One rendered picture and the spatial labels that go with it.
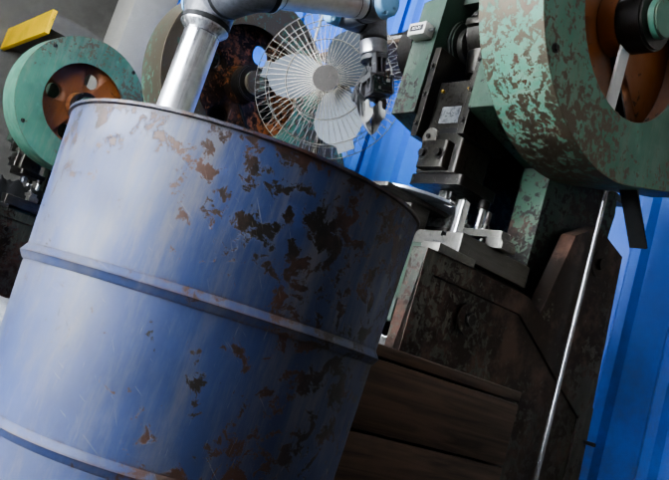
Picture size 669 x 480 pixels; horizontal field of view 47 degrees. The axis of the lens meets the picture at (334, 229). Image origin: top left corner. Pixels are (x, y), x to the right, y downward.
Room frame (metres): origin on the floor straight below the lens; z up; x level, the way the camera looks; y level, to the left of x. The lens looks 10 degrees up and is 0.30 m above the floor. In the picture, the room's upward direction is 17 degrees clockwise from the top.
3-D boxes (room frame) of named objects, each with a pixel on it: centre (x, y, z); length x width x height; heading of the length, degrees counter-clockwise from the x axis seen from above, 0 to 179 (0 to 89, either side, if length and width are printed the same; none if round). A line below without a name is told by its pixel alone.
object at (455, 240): (2.14, -0.28, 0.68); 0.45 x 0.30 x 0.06; 39
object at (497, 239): (2.01, -0.39, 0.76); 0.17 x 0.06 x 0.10; 39
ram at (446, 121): (2.11, -0.25, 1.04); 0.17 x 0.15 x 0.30; 129
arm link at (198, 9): (1.73, 0.43, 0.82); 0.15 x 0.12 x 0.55; 37
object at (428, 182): (2.14, -0.29, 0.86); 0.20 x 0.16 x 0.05; 39
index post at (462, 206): (1.92, -0.30, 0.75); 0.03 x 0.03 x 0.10; 39
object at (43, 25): (7.22, 2.94, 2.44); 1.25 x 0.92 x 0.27; 39
